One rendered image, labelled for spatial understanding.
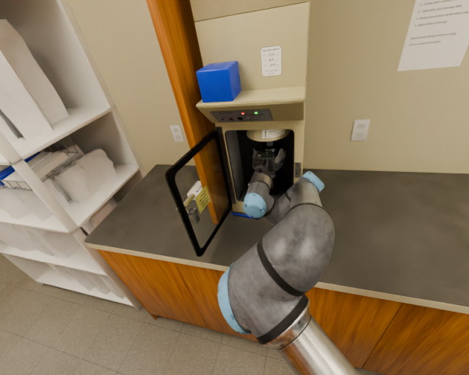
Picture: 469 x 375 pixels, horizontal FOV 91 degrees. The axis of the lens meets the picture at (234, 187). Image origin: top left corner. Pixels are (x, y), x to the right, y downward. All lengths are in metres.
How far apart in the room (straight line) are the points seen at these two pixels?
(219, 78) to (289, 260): 0.53
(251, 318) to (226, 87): 0.58
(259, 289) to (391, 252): 0.72
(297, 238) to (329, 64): 0.95
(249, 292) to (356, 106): 1.05
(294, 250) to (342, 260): 0.60
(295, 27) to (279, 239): 0.58
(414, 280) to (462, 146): 0.75
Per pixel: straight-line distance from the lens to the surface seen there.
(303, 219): 0.41
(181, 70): 0.82
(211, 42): 0.82
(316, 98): 1.25
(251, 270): 0.41
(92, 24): 1.62
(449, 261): 1.10
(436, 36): 1.28
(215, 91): 0.73
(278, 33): 0.77
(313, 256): 0.39
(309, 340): 0.45
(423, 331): 1.24
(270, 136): 0.88
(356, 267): 0.97
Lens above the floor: 1.72
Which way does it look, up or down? 37 degrees down
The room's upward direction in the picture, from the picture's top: 10 degrees counter-clockwise
